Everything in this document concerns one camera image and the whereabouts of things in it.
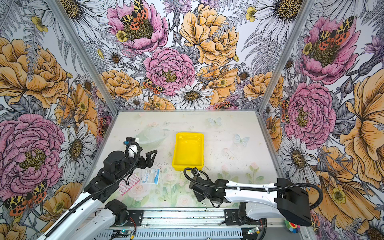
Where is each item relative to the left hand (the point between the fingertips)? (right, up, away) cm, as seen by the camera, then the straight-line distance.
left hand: (149, 154), depth 76 cm
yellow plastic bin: (+18, -2, +22) cm, 28 cm away
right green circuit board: (+50, -35, -4) cm, 61 cm away
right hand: (+25, -22, +4) cm, 34 cm away
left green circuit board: (-12, -36, -5) cm, 38 cm away
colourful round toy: (+68, -33, -5) cm, 76 cm away
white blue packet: (-2, -15, +12) cm, 19 cm away
